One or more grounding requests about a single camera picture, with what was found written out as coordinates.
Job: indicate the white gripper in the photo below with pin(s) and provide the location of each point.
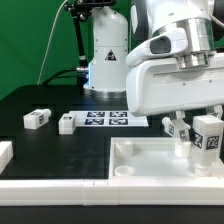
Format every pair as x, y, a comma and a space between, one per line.
156, 84

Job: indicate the white square tabletop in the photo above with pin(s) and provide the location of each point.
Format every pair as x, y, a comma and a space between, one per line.
148, 157

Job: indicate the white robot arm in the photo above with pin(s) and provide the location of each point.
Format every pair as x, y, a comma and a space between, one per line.
115, 38

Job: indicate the white fiducial marker sheet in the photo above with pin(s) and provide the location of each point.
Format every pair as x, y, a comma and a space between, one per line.
108, 119

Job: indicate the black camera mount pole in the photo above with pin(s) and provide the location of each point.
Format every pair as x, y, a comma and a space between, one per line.
80, 11

